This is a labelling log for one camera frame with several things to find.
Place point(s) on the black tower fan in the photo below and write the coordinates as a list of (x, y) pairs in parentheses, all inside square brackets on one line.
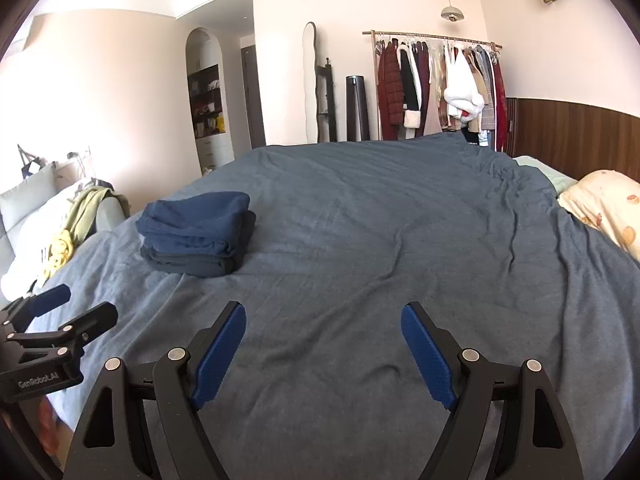
[(357, 110)]

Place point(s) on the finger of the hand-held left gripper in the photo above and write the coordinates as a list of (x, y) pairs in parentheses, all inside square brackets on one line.
[(47, 300), (90, 322)]

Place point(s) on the row of hanging clothes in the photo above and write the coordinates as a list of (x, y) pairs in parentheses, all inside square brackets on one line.
[(440, 90)]

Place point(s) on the cream patterned pillow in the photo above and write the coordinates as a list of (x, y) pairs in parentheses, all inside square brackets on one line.
[(605, 200)]

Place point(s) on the blue bed blanket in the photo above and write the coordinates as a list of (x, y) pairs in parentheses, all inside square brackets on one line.
[(350, 235)]

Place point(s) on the yellow green garment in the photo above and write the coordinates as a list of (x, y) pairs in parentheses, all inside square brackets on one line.
[(85, 210)]

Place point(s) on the dark grey folded pants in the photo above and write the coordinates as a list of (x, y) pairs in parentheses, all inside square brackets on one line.
[(200, 262)]

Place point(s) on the dark wooden door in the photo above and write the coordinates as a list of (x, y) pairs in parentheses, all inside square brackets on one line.
[(252, 100)]

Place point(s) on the wavy standing mirror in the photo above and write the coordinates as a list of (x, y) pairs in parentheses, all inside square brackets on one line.
[(310, 85)]

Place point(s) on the light green bed sheet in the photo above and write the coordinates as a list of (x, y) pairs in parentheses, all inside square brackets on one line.
[(545, 172)]

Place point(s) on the person's left hand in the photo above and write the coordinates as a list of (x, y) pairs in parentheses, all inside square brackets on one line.
[(48, 425)]

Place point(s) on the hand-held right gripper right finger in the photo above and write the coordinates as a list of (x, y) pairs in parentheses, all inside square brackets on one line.
[(430, 355)]

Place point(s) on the white garment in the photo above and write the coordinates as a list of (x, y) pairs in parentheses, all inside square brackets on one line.
[(35, 250)]

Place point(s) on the grey sofa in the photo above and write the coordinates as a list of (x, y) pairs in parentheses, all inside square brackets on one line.
[(25, 195)]

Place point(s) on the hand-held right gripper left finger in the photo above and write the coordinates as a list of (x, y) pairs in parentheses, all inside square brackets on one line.
[(217, 360)]

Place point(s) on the wooden clothes rack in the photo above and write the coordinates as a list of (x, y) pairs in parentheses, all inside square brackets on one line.
[(425, 36)]

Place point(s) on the arched wall shelf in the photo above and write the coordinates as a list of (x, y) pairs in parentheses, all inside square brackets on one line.
[(207, 105)]

